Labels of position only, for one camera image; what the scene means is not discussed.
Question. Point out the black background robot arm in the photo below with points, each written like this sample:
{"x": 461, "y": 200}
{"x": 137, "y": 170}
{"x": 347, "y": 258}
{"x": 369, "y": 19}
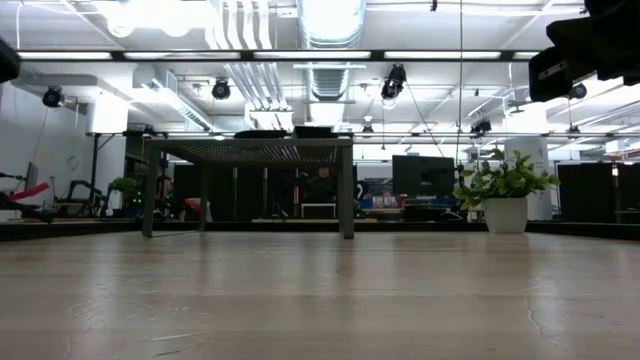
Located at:
{"x": 82, "y": 195}

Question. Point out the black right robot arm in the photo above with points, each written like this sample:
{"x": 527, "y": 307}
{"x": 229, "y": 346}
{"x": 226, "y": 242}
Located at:
{"x": 610, "y": 35}

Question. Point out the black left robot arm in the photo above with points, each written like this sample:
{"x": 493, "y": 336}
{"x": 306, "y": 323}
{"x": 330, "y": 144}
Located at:
{"x": 7, "y": 62}

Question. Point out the black ceiling spotlight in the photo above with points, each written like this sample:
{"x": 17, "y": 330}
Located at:
{"x": 52, "y": 96}
{"x": 480, "y": 126}
{"x": 220, "y": 90}
{"x": 579, "y": 91}
{"x": 393, "y": 82}

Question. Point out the white round pillar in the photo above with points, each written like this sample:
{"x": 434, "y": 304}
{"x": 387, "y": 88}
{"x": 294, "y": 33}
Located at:
{"x": 539, "y": 160}

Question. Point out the black partition panel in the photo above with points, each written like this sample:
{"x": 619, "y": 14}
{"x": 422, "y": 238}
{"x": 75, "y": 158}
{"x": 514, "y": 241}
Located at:
{"x": 585, "y": 192}

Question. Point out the green plant in white pot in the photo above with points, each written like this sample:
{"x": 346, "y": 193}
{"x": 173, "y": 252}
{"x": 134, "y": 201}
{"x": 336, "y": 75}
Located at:
{"x": 505, "y": 215}

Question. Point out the black computer monitor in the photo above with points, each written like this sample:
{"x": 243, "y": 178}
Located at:
{"x": 422, "y": 175}

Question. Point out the person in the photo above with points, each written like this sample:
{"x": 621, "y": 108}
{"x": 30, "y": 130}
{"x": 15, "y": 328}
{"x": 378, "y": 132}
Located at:
{"x": 324, "y": 185}

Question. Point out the white framed laptop screen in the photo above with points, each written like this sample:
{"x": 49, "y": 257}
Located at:
{"x": 318, "y": 210}

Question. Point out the grey perforated metal shelf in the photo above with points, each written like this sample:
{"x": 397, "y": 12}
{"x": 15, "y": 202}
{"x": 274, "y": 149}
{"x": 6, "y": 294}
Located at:
{"x": 250, "y": 144}

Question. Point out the red white background chair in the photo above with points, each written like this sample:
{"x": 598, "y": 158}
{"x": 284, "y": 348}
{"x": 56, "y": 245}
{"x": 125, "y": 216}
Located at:
{"x": 195, "y": 209}

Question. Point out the small green background plant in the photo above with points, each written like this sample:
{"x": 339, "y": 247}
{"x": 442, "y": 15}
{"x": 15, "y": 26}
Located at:
{"x": 125, "y": 186}

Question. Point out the grey desk monitor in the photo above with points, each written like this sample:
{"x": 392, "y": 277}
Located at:
{"x": 32, "y": 176}

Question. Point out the red background bar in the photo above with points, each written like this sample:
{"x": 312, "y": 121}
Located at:
{"x": 30, "y": 192}

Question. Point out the thin black background rail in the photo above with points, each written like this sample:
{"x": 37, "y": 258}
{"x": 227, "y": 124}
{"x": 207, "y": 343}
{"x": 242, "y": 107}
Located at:
{"x": 425, "y": 134}

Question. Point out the black aluminium table frame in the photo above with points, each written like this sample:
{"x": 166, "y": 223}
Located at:
{"x": 575, "y": 229}

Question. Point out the black overhead frame bar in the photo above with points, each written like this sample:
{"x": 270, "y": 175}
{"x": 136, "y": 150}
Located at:
{"x": 240, "y": 55}

